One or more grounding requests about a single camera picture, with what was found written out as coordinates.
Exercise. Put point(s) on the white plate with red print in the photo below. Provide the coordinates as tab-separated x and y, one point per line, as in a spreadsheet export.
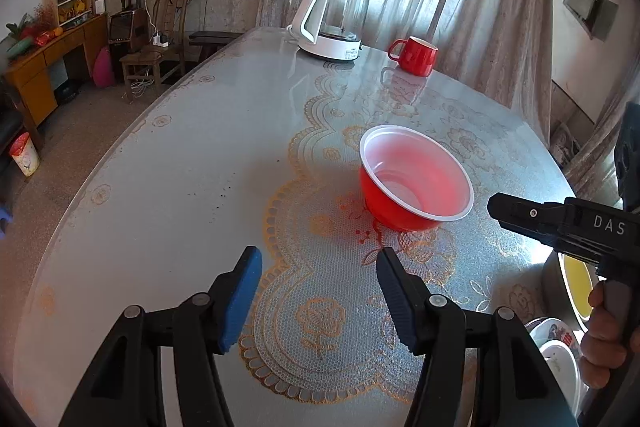
555	332

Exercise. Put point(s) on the wooden desk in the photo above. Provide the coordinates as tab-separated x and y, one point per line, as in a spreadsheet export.
35	82

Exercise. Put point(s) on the red mug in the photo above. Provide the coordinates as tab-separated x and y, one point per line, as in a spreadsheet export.
417	57

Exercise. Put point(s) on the white power strip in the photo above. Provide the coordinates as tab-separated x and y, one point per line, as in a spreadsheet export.
160	41

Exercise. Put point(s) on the yellow plastic bowl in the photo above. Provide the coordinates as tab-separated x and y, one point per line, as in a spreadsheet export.
580	287

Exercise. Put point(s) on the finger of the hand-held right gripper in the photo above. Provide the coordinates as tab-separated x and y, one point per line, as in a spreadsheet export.
525	214

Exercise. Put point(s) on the red and white bin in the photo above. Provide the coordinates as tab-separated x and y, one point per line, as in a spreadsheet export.
24	157

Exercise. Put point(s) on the blue plastic object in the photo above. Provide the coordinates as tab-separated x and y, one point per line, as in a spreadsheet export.
5	219

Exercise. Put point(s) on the black speaker box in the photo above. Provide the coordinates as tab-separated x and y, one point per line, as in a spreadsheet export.
122	37

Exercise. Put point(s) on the pink bag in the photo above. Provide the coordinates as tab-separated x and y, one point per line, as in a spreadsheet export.
103	69

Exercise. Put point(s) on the dark wooden bench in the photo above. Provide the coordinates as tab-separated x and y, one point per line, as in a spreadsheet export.
215	37

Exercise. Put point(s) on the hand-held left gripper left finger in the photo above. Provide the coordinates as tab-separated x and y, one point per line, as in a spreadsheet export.
240	302

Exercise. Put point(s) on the person's right hand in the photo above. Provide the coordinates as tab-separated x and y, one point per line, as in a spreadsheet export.
605	342

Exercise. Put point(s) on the red plastic bowl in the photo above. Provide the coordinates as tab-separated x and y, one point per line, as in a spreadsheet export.
400	217

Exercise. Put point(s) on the white glass electric kettle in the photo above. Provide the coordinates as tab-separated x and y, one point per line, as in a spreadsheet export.
325	44

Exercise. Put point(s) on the wooden chair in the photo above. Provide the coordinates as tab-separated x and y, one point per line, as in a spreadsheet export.
142	59

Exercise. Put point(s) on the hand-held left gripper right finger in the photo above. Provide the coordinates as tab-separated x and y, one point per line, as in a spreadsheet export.
400	302

